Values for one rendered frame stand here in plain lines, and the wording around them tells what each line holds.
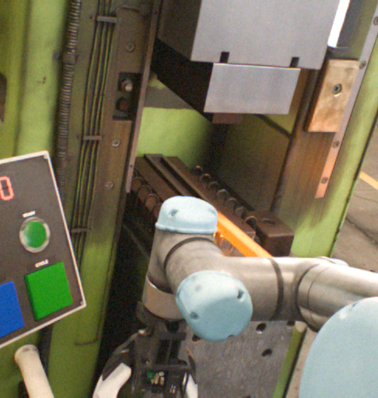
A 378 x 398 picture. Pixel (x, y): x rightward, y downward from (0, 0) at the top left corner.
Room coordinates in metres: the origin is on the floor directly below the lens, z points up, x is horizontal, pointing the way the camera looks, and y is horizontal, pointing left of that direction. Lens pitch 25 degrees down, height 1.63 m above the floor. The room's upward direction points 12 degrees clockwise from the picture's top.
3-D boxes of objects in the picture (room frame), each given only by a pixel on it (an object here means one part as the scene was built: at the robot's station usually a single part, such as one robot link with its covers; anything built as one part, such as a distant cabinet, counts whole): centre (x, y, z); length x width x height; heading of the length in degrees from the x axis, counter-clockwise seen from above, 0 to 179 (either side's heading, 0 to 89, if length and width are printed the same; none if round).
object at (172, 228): (0.72, -0.01, 1.23); 0.09 x 0.08 x 0.11; 22
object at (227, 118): (1.46, 0.02, 1.24); 0.30 x 0.07 x 0.06; 31
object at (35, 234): (0.91, 0.23, 1.09); 0.05 x 0.03 x 0.04; 121
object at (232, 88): (1.42, 0.02, 1.32); 0.42 x 0.20 x 0.10; 31
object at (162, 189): (1.42, 0.02, 0.96); 0.42 x 0.20 x 0.09; 31
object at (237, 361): (1.45, -0.02, 0.69); 0.56 x 0.38 x 0.45; 31
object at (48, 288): (0.89, 0.19, 1.01); 0.07 x 0.05 x 0.07; 146
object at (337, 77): (1.51, -0.29, 1.27); 0.09 x 0.02 x 0.17; 121
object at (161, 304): (0.73, -0.01, 1.15); 0.08 x 0.08 x 0.05
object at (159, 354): (0.72, -0.01, 1.07); 0.09 x 0.08 x 0.12; 14
